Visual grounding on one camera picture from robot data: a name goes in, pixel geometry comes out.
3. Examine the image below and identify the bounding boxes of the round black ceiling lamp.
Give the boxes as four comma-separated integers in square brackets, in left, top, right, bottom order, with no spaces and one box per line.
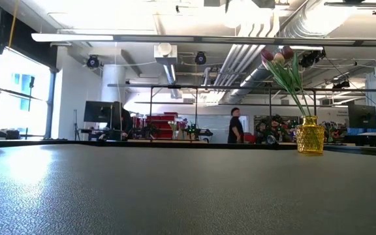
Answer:
[194,51,208,65]
[86,55,101,70]

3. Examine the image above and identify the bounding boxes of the yellow cable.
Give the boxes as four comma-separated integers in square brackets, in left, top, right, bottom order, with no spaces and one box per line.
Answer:
[7,0,20,49]

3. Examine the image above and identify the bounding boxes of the black ceiling track fixture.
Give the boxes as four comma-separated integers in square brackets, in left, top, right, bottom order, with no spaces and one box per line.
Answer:
[324,1,376,16]

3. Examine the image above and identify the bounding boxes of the silver ventilation duct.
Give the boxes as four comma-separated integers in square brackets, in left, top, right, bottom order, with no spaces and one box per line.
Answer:
[220,0,355,105]

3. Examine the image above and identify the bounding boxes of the white ceiling unit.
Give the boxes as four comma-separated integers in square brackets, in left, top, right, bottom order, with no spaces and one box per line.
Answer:
[153,42,178,65]

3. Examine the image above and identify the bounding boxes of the red storage bin rack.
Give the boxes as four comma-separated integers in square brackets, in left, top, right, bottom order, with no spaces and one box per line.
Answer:
[132,112,180,140]

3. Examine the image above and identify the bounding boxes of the blue storage bins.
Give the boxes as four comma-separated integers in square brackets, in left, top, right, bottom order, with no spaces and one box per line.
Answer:
[347,125,376,136]

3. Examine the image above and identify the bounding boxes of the black light stand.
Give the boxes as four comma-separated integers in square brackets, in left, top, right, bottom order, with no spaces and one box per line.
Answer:
[24,76,36,140]

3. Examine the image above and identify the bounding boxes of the person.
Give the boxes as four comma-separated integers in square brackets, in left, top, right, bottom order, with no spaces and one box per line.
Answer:
[108,101,134,140]
[227,107,245,144]

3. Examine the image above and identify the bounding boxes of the black ceiling spotlight cluster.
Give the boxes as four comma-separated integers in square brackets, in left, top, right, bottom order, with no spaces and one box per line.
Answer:
[298,48,327,69]

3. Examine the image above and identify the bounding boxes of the black metal workstation frame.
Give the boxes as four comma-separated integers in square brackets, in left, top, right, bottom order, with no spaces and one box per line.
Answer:
[108,83,376,144]

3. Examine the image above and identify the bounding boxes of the amber glass vase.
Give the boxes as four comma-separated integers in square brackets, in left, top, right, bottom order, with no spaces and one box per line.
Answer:
[296,115,326,154]

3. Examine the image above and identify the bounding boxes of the black monitor on stand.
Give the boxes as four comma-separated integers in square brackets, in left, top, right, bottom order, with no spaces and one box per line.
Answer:
[83,100,114,141]

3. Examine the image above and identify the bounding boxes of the grey overhead rig beam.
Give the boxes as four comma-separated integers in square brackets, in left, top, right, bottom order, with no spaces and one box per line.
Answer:
[31,32,376,47]

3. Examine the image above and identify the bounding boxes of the dark red tulip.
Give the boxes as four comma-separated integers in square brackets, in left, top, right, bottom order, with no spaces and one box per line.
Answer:
[260,48,306,118]

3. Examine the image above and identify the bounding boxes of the background flower bunch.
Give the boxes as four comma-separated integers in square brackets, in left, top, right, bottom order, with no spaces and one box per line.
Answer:
[320,120,349,144]
[168,117,189,140]

